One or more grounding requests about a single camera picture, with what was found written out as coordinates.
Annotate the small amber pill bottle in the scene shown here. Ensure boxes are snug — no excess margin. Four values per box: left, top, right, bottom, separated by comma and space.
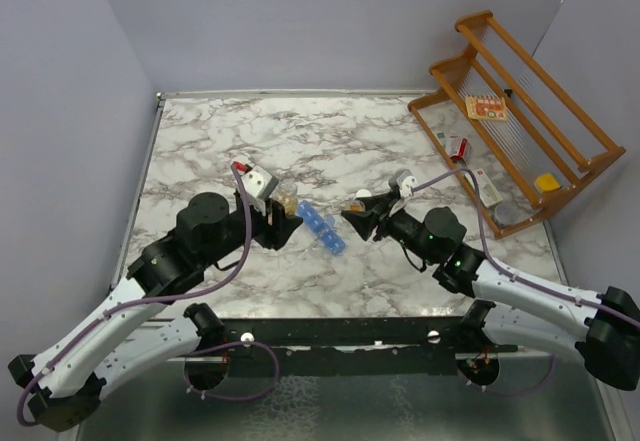
276, 184, 298, 215

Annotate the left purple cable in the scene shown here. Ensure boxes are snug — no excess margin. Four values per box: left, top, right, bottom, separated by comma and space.
14, 163, 281, 427

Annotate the wooden tiered shelf rack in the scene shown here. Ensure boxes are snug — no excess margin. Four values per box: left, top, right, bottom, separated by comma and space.
408, 10, 625, 238

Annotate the blue weekly pill organizer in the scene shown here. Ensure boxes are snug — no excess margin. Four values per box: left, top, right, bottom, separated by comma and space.
296, 200, 346, 256

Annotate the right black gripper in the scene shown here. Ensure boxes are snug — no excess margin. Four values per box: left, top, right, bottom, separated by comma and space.
343, 191, 437, 265

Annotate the purple cable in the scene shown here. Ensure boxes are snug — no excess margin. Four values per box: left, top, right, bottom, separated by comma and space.
14, 163, 281, 427
412, 168, 640, 396

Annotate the orange snack packet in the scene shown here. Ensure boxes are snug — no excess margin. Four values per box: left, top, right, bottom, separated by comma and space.
465, 95, 508, 121

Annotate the white pill bottle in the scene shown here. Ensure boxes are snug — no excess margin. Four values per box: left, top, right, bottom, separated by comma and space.
355, 189, 372, 201

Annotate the red white medicine box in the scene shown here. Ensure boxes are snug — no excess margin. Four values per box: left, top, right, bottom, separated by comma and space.
445, 135, 473, 164

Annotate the yellow lidded jar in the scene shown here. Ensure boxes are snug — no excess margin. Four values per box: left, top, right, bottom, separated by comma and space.
534, 173, 562, 194

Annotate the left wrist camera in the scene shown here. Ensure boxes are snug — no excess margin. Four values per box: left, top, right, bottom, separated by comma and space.
233, 161, 280, 214

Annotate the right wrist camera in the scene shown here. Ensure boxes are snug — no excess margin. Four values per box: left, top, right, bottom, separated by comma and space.
388, 169, 417, 203

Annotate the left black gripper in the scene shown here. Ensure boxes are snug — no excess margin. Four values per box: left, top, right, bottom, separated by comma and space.
202, 197, 304, 269

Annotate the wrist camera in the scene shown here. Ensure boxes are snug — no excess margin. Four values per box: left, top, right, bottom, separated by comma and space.
388, 169, 417, 203
233, 161, 280, 214

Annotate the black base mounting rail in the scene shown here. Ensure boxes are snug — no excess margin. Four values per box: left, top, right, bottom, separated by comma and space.
216, 316, 517, 377

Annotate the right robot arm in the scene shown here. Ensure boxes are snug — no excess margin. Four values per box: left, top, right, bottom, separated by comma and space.
341, 191, 639, 391

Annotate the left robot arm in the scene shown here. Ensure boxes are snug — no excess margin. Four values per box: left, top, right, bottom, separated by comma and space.
8, 189, 303, 432

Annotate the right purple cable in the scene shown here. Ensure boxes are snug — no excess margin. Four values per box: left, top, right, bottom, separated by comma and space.
412, 168, 640, 396

